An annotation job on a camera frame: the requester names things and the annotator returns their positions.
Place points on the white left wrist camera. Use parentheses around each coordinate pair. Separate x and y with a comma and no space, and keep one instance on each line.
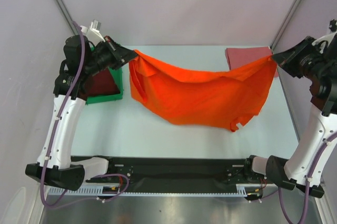
(93,32)

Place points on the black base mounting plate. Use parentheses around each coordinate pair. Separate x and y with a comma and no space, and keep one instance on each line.
(184,175)

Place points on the aluminium frame rail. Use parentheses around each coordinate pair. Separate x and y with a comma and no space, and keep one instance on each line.
(153,175)

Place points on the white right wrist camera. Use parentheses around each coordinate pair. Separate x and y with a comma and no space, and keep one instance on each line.
(332,27)

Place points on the green plastic bin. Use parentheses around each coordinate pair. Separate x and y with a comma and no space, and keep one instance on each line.
(117,75)

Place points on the white slotted cable duct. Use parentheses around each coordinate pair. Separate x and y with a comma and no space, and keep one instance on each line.
(109,191)

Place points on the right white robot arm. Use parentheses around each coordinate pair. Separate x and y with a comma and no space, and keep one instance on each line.
(303,170)

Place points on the dark red t-shirt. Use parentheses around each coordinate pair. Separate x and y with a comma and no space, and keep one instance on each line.
(101,83)

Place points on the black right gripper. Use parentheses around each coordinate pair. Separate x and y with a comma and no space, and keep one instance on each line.
(293,59)

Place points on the folded pink t-shirt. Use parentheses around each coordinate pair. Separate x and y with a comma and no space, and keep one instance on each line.
(245,56)

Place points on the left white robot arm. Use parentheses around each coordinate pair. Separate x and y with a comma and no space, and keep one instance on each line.
(63,118)

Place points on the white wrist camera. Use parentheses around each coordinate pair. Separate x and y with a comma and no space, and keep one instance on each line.
(332,27)
(93,32)

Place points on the orange t-shirt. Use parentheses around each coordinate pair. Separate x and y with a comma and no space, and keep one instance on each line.
(224,99)

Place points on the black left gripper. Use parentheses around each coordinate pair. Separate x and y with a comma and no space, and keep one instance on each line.
(120,54)

